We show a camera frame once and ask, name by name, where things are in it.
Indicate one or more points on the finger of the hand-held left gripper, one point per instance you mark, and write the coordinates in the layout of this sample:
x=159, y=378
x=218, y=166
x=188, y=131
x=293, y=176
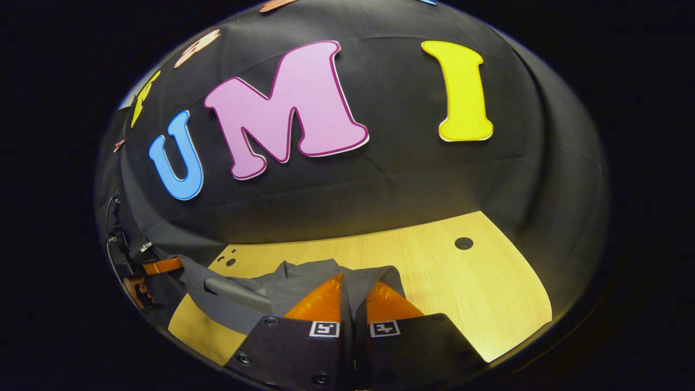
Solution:
x=163, y=265

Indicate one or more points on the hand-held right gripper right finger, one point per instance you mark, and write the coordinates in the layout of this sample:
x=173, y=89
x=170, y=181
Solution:
x=423, y=353

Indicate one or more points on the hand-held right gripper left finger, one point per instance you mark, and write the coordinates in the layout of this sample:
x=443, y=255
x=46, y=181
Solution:
x=293, y=353

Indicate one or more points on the grey button-up shirt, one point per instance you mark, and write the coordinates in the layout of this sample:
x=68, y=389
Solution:
x=293, y=288

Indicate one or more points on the small white clip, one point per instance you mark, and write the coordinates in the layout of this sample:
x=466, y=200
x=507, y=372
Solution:
x=145, y=247

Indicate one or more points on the black backdrop cloth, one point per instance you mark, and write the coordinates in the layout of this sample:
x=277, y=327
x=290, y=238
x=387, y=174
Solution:
x=391, y=184

